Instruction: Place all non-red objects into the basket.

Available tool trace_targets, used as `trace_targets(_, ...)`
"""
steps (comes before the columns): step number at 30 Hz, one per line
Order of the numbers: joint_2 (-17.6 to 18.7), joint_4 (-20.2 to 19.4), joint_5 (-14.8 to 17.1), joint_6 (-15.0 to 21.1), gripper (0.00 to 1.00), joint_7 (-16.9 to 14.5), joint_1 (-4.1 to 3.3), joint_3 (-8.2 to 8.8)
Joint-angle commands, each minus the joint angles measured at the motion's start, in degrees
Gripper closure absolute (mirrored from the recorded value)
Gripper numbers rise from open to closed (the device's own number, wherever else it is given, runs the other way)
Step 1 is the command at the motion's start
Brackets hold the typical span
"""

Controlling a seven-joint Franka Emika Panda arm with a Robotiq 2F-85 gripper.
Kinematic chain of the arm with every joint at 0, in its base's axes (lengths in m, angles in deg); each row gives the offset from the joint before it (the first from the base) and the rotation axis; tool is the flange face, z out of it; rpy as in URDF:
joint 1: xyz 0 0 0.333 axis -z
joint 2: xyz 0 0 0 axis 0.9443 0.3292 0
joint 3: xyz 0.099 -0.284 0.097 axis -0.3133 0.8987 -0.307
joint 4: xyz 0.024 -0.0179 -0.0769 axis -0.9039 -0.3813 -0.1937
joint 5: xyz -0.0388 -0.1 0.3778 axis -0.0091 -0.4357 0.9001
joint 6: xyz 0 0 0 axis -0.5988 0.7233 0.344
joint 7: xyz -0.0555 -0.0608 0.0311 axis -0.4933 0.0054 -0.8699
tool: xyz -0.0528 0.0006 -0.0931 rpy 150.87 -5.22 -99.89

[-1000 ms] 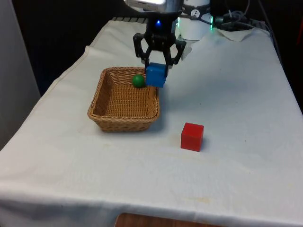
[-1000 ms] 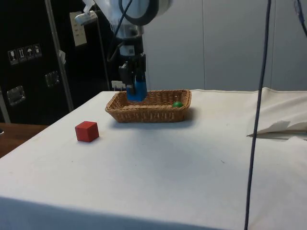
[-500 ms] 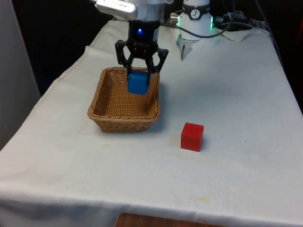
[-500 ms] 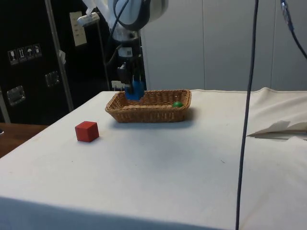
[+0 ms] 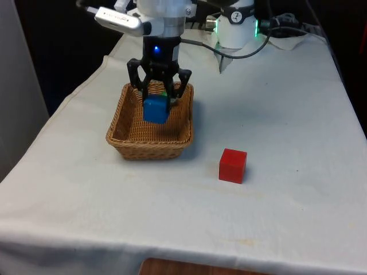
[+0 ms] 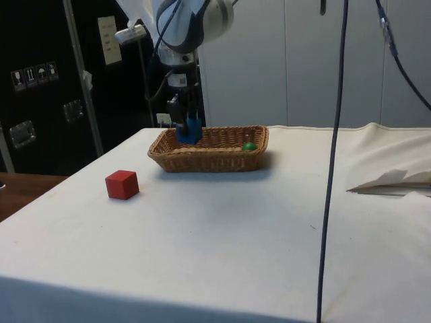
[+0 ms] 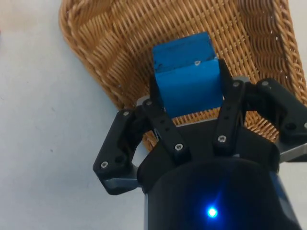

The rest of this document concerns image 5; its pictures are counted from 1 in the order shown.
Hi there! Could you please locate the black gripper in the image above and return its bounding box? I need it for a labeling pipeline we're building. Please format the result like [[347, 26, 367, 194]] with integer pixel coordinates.
[[127, 35, 192, 113]]

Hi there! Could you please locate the blue cube block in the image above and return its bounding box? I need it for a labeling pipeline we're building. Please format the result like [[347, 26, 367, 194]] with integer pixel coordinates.
[[142, 95, 169, 125]]

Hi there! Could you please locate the brown wicker basket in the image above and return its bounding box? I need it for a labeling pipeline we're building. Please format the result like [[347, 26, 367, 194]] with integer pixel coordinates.
[[106, 80, 195, 161]]

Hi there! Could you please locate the green block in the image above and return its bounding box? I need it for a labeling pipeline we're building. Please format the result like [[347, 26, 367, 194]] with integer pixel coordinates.
[[160, 91, 176, 105]]

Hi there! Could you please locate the red cube block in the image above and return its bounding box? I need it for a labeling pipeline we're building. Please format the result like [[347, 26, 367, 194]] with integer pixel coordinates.
[[218, 148, 248, 184]]

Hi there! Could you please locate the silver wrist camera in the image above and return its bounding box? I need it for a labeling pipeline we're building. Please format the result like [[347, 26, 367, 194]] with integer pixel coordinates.
[[94, 6, 153, 38]]

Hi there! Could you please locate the black cable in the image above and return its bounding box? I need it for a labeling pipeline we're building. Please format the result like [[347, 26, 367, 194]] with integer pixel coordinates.
[[179, 17, 309, 60]]

